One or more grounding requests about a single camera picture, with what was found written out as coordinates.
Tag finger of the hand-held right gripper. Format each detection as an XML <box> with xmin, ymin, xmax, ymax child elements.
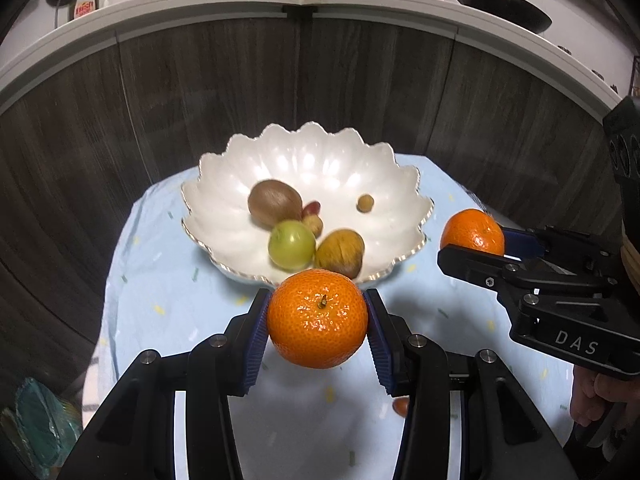
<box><xmin>437</xmin><ymin>244</ymin><xmax>531</xmax><ymax>291</ymax></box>
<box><xmin>502</xmin><ymin>227</ymin><xmax>551</xmax><ymax>261</ymax></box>

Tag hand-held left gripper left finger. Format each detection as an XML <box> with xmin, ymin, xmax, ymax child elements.
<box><xmin>80</xmin><ymin>288</ymin><xmax>273</xmax><ymax>480</ymax></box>

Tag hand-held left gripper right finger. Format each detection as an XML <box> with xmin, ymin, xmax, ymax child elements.
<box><xmin>364</xmin><ymin>288</ymin><xmax>563</xmax><ymax>480</ymax></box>

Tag orange mandarin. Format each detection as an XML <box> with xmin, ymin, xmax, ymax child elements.
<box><xmin>440</xmin><ymin>208</ymin><xmax>506</xmax><ymax>258</ymax></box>
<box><xmin>266</xmin><ymin>268</ymin><xmax>370</xmax><ymax>369</ymax></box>

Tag yellow-brown wrinkled fruit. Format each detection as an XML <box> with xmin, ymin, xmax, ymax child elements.
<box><xmin>314</xmin><ymin>229</ymin><xmax>366</xmax><ymax>280</ymax></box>

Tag green round fruit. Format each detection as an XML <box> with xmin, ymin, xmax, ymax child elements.
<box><xmin>268</xmin><ymin>220</ymin><xmax>317</xmax><ymax>270</ymax></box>

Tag brown kiwi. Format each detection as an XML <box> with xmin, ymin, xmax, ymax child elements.
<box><xmin>248</xmin><ymin>179</ymin><xmax>304</xmax><ymax>227</ymax></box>

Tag white scalloped bowl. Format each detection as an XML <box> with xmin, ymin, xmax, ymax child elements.
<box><xmin>181</xmin><ymin>121</ymin><xmax>434</xmax><ymax>288</ymax></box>

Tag person's right hand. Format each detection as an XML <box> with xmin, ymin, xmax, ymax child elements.
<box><xmin>570</xmin><ymin>365</ymin><xmax>640</xmax><ymax>428</ymax></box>

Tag light blue tablecloth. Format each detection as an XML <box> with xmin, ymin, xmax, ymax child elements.
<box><xmin>82</xmin><ymin>152</ymin><xmax>601</xmax><ymax>480</ymax></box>

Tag white checked cloth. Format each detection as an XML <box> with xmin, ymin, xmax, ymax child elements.
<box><xmin>82</xmin><ymin>355</ymin><xmax>107</xmax><ymax>411</ymax></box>

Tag green glass dish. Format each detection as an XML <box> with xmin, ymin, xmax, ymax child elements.
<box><xmin>0</xmin><ymin>377</ymin><xmax>83</xmax><ymax>480</ymax></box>

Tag dark wood kitchen cabinet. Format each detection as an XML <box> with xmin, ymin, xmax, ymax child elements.
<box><xmin>0</xmin><ymin>10</ymin><xmax>640</xmax><ymax>411</ymax></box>

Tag green dish soap bottle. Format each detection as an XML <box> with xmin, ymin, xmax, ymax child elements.
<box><xmin>70</xmin><ymin>0</ymin><xmax>101</xmax><ymax>23</ymax></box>

